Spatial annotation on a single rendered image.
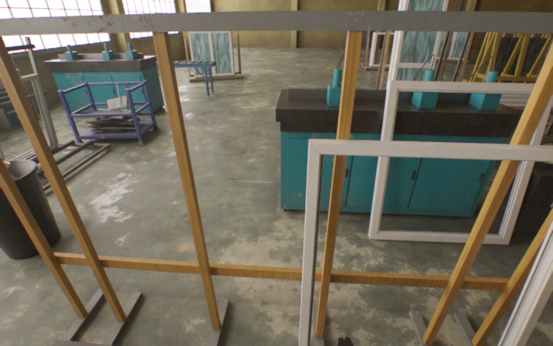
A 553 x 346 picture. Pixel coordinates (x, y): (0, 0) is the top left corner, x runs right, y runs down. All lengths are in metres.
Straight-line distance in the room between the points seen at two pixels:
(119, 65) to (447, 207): 6.35
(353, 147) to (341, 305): 1.51
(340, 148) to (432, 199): 2.23
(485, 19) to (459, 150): 0.44
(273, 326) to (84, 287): 1.58
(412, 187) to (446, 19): 2.14
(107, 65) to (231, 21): 6.06
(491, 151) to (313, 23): 0.81
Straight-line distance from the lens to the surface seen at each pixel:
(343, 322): 2.28
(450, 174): 3.14
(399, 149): 1.15
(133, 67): 6.77
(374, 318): 2.35
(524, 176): 3.22
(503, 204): 3.60
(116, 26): 1.24
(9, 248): 3.44
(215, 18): 1.09
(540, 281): 1.82
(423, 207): 3.27
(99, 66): 7.15
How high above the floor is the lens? 1.89
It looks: 29 degrees down
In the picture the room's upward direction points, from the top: straight up
